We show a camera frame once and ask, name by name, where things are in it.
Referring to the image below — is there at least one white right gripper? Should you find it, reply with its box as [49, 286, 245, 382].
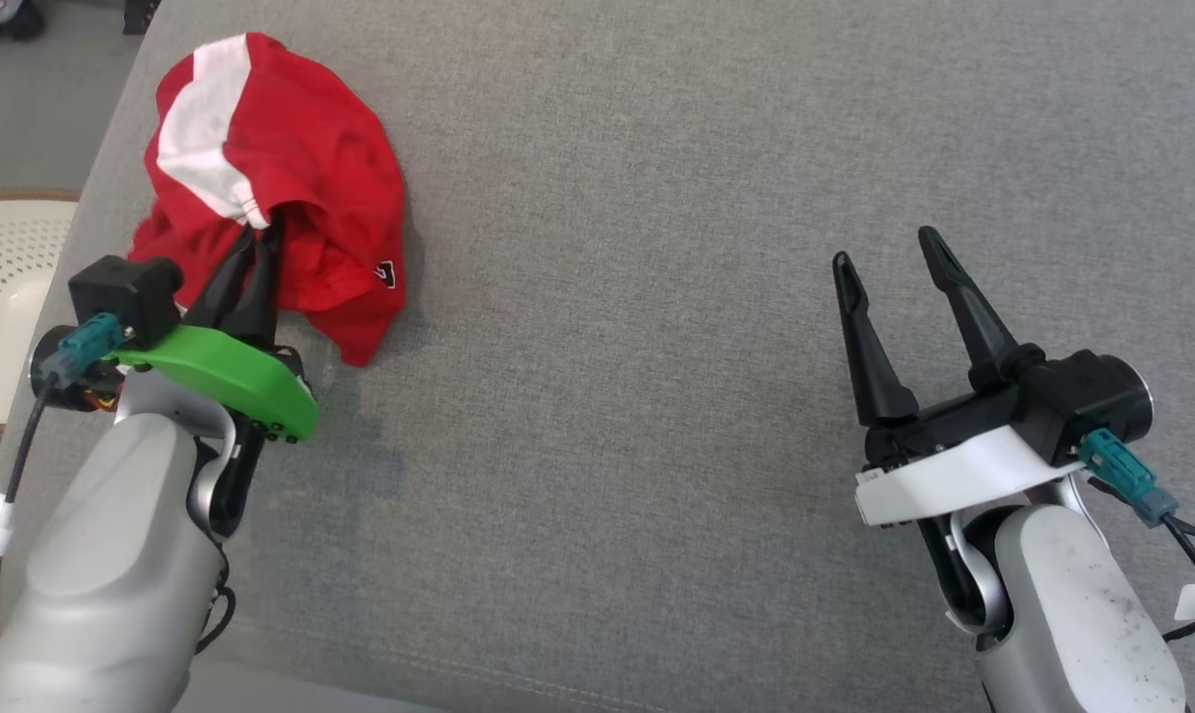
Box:
[833, 225, 1088, 529]

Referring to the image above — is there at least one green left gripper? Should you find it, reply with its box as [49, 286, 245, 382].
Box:
[105, 219, 321, 444]

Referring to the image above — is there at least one red garment with small patch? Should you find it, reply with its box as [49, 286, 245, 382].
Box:
[127, 32, 407, 368]

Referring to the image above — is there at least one cream perforated laundry basket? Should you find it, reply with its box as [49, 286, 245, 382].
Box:
[0, 190, 81, 437]

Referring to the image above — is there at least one black caster wheel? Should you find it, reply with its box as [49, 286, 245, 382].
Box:
[0, 0, 46, 44]

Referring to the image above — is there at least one black cable with teal connector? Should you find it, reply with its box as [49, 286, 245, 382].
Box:
[0, 312, 125, 657]
[1077, 428, 1195, 635]

